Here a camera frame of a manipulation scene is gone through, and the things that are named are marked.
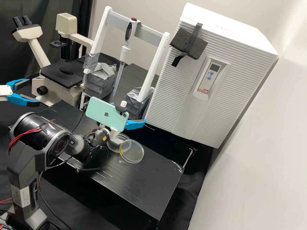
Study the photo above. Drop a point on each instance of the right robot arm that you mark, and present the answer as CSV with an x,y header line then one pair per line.
x,y
26,153

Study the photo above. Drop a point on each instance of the cream microscope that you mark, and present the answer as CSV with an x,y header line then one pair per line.
x,y
55,86

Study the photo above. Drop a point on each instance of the petri dish lid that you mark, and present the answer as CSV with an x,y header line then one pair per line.
x,y
134,153

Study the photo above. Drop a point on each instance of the grey taped block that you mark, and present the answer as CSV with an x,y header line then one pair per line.
x,y
98,80
134,103

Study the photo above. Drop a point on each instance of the pipette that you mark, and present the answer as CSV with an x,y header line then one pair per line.
x,y
126,51

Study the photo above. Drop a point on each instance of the white pipette stand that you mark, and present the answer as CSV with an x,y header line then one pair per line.
x,y
151,72

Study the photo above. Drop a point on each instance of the petri dish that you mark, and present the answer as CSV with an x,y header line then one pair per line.
x,y
117,141

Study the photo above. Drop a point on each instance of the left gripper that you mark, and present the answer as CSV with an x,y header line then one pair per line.
x,y
4,90

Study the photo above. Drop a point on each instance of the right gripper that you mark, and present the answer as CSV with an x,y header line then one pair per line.
x,y
114,133

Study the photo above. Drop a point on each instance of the right wrist camera phone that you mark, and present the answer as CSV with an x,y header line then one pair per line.
x,y
103,112

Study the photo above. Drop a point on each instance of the incubator door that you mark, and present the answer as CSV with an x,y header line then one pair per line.
x,y
172,95

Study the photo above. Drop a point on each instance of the white incubator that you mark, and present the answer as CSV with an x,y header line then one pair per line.
x,y
215,15

